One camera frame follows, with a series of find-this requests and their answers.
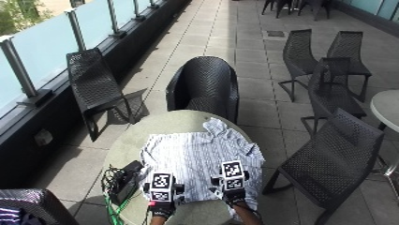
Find person's left hand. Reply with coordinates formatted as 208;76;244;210
142;182;186;219

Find person's right hand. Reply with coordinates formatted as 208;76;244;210
208;170;250;208

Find white marker cube right glove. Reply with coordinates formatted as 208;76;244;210
219;159;247;192

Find white marker cube glove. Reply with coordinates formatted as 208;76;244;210
148;172;175;203
219;159;247;192

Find white marker cube left glove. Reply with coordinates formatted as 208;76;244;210
148;172;175;203

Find black electronics box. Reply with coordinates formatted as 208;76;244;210
110;159;144;206

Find white blue striped shirt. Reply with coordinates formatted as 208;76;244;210
138;117;267;204

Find dark wicker chair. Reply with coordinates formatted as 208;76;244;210
0;187;81;225

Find black woven armchair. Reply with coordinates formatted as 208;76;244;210
164;55;240;125

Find purple striped cloth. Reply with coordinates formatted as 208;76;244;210
0;207;22;225

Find black perforated armless chair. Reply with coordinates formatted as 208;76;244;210
65;47;150;143

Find round grey side table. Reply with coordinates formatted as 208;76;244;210
368;89;399;133

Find glass balcony railing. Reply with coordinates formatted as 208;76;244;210
0;0;175;109

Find group of black chairs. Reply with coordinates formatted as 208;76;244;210
260;0;333;22

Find green cable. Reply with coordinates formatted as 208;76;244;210
101;184;138;225

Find black cable bundle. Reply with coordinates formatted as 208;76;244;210
101;165;122;201

